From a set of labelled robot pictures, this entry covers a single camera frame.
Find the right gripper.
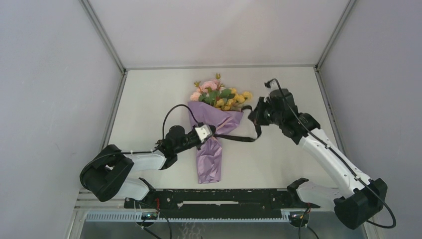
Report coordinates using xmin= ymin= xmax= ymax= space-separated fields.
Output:
xmin=247 ymin=97 xmax=283 ymax=126

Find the yellow fake flower stem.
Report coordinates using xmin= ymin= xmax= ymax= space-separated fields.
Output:
xmin=213 ymin=87 xmax=246 ymax=111
xmin=240 ymin=91 xmax=252 ymax=102

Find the pink purple wrapping paper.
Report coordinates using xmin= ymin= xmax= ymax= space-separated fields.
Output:
xmin=188 ymin=101 xmax=243 ymax=184

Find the black ribbon strap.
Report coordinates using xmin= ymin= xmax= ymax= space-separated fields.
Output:
xmin=211 ymin=105 xmax=263 ymax=143

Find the pink fake flower stem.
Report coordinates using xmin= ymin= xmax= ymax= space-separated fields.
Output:
xmin=190 ymin=81 xmax=208 ymax=101
xmin=198 ymin=73 xmax=225 ymax=106

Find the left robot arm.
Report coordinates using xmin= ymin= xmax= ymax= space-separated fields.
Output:
xmin=79 ymin=123 xmax=215 ymax=208

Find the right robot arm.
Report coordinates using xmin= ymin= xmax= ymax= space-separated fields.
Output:
xmin=248 ymin=89 xmax=388 ymax=230

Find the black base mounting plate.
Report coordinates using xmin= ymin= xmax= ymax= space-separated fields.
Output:
xmin=123 ymin=188 xmax=317 ymax=218

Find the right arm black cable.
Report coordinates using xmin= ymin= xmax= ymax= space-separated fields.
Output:
xmin=264 ymin=78 xmax=398 ymax=230

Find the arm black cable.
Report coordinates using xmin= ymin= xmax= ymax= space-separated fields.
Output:
xmin=79 ymin=104 xmax=200 ymax=185
xmin=264 ymin=78 xmax=398 ymax=230

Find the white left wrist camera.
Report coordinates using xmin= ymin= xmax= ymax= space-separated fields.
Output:
xmin=194 ymin=124 xmax=216 ymax=143

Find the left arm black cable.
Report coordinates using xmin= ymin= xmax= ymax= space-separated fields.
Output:
xmin=79 ymin=104 xmax=200 ymax=185

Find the white cable duct rail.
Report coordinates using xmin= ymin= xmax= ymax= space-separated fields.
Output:
xmin=85 ymin=211 xmax=291 ymax=223

